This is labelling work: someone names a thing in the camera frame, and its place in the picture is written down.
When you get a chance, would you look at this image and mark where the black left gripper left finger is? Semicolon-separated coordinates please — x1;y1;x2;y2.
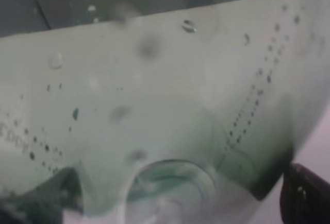
1;167;84;223

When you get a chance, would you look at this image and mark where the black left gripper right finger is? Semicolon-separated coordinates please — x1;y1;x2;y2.
279;163;329;223

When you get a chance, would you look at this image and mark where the green transparent plastic bottle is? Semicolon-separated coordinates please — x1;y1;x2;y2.
1;0;329;223

